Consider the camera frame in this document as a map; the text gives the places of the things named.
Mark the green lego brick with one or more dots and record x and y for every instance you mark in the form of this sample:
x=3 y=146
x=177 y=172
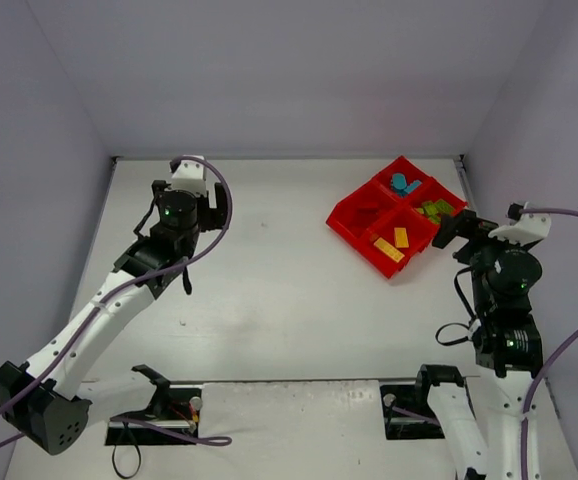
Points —
x=427 y=208
x=444 y=208

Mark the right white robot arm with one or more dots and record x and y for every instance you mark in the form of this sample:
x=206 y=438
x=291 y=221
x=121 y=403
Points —
x=507 y=346

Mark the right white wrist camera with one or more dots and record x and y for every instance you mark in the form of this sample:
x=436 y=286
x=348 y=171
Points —
x=524 y=228

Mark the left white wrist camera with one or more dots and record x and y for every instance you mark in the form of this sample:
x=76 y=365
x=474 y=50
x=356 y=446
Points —
x=188 y=173

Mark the yellow curved lego brick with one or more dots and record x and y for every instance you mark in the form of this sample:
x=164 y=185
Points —
x=401 y=239

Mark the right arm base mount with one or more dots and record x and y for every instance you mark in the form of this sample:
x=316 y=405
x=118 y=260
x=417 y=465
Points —
x=404 y=417

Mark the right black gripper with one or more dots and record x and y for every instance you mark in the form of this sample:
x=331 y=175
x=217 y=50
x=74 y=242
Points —
x=462 y=226

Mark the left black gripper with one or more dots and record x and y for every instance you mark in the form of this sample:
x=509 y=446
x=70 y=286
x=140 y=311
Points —
x=220 y=206

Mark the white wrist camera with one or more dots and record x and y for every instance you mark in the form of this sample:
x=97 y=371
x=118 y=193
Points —
x=188 y=173
x=524 y=228

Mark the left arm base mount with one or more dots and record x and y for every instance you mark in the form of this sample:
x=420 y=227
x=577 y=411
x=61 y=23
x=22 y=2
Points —
x=176 y=407

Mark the red divided container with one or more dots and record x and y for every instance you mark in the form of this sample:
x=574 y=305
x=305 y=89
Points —
x=396 y=211

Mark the green lego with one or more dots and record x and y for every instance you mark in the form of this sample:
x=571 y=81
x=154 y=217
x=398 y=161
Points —
x=434 y=218

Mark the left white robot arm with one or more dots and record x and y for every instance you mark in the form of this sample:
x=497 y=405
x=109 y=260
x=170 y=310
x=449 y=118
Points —
x=45 y=398

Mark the long blue lego brick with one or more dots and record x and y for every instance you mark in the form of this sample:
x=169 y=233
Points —
x=410 y=188

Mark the large blue lego brick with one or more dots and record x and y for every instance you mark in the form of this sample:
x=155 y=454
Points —
x=398 y=183

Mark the long yellow lego plate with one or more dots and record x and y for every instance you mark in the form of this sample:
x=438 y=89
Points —
x=388 y=250

